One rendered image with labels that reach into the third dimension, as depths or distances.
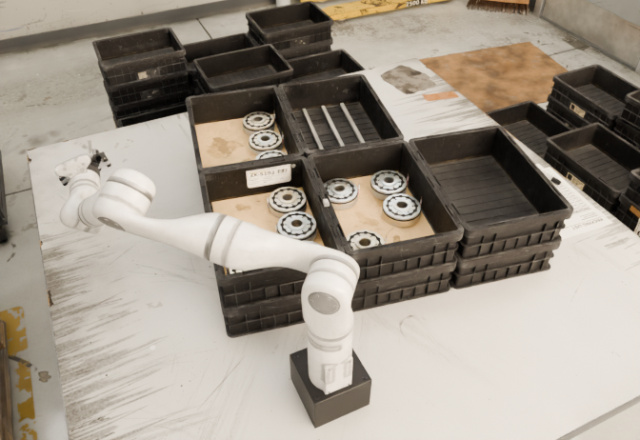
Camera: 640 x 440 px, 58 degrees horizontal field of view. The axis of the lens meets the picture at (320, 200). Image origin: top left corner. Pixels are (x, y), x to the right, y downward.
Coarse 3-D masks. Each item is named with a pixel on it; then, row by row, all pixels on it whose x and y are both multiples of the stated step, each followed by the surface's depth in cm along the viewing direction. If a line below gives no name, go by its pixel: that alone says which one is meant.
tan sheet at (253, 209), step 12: (216, 204) 162; (228, 204) 162; (240, 204) 162; (252, 204) 162; (264, 204) 162; (240, 216) 158; (252, 216) 158; (264, 216) 158; (312, 216) 158; (264, 228) 155
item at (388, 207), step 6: (390, 198) 159; (396, 198) 159; (402, 198) 159; (408, 198) 159; (414, 198) 159; (384, 204) 157; (390, 204) 157; (414, 204) 157; (390, 210) 155; (396, 210) 155; (408, 210) 155; (414, 210) 155; (390, 216) 154; (396, 216) 153; (402, 216) 154; (408, 216) 153; (414, 216) 154
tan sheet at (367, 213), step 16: (368, 176) 171; (368, 192) 165; (352, 208) 161; (368, 208) 161; (352, 224) 156; (368, 224) 156; (384, 224) 156; (416, 224) 156; (384, 240) 151; (400, 240) 151
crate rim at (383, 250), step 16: (384, 144) 166; (400, 144) 167; (416, 160) 162; (448, 208) 146; (336, 224) 141; (416, 240) 137; (432, 240) 138; (448, 240) 139; (352, 256) 134; (368, 256) 135
